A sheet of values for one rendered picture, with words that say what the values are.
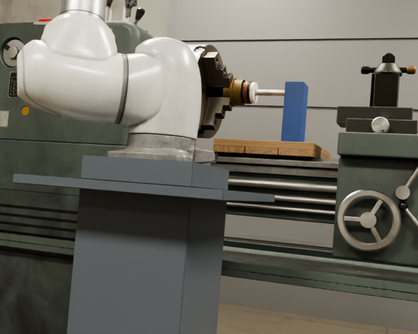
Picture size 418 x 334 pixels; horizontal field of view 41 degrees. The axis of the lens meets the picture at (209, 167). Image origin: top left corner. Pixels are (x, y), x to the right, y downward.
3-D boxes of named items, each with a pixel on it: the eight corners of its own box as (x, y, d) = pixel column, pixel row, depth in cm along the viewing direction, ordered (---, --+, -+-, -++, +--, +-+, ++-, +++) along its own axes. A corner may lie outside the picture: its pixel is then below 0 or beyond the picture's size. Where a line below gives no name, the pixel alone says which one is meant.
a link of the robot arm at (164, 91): (208, 138, 119) (215, 38, 120) (123, 129, 114) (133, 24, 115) (186, 143, 135) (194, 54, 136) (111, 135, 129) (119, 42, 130)
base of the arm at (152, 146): (202, 163, 112) (204, 135, 112) (104, 157, 119) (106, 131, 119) (227, 169, 129) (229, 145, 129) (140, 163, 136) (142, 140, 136)
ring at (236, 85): (221, 75, 181) (249, 75, 178) (231, 81, 190) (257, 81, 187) (219, 103, 181) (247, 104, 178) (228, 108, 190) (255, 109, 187)
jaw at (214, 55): (198, 87, 185) (192, 54, 178) (203, 80, 189) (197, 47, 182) (229, 87, 181) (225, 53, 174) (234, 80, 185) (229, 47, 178)
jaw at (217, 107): (203, 103, 190) (196, 134, 185) (198, 95, 185) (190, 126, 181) (233, 104, 186) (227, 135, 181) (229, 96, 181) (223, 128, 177)
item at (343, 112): (336, 122, 160) (337, 105, 160) (340, 127, 169) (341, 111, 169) (411, 125, 152) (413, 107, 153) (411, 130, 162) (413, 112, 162)
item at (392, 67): (372, 71, 158) (373, 61, 158) (373, 78, 165) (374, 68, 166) (401, 71, 155) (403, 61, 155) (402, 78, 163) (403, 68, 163)
